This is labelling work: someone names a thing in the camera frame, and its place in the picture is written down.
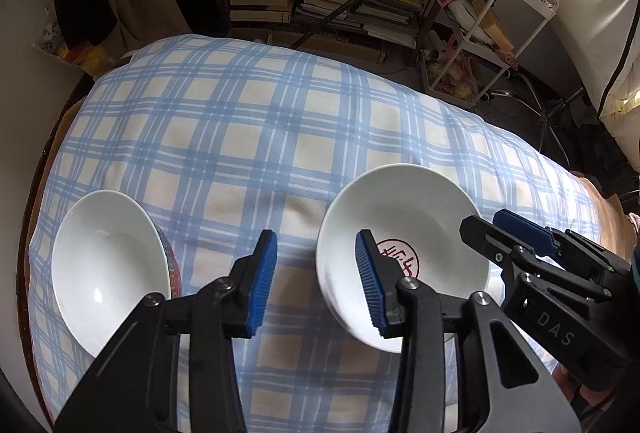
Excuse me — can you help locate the large red bowl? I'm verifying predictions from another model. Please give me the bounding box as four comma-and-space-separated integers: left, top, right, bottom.
51, 189, 182, 357

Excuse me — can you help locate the tan fleece blanket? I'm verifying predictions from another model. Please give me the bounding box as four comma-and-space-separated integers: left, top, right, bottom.
573, 172, 639, 263

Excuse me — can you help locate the blue plaid tablecloth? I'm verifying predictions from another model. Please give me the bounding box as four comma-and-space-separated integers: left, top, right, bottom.
28, 35, 602, 432

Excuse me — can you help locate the white utility cart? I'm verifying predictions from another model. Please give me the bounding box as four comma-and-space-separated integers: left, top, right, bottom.
420, 0, 560, 109

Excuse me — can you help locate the white softbox light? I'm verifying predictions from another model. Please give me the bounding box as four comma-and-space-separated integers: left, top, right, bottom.
556, 0, 639, 168

